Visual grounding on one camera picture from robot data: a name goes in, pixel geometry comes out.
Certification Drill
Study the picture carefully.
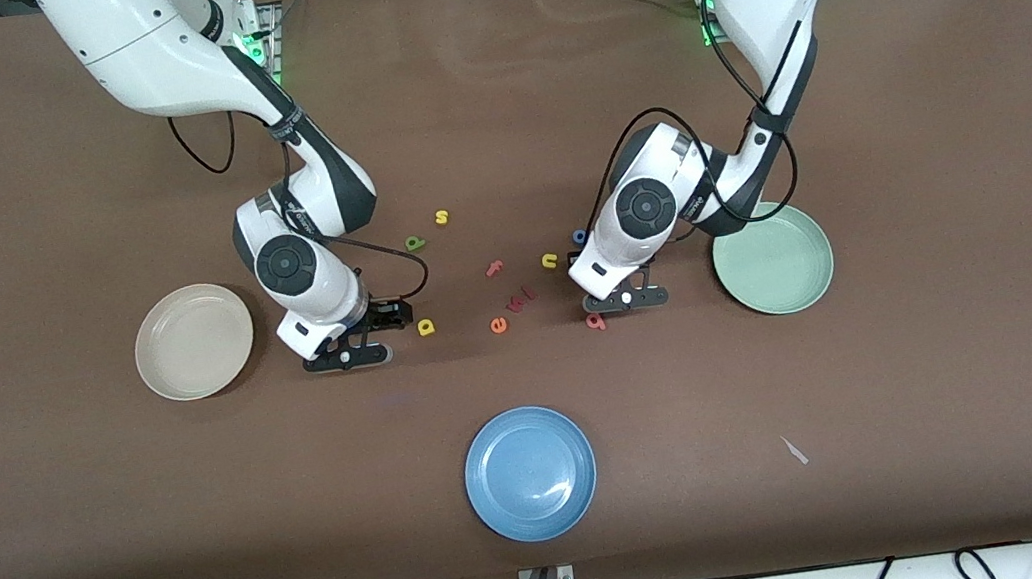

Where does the brown table cover sheet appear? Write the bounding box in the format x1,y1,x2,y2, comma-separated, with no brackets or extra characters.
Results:
0,0,1032,579

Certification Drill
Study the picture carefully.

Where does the beige brown plate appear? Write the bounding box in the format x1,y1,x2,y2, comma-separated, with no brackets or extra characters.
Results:
125,276,265,409

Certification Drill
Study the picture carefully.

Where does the blue plate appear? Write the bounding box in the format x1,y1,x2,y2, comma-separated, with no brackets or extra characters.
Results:
455,397,607,551

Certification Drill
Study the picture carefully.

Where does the small white paper scrap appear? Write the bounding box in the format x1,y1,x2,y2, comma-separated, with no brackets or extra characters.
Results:
779,432,811,470

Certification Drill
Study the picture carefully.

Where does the pale green plate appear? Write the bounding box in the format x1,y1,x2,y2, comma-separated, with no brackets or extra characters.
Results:
705,191,843,324

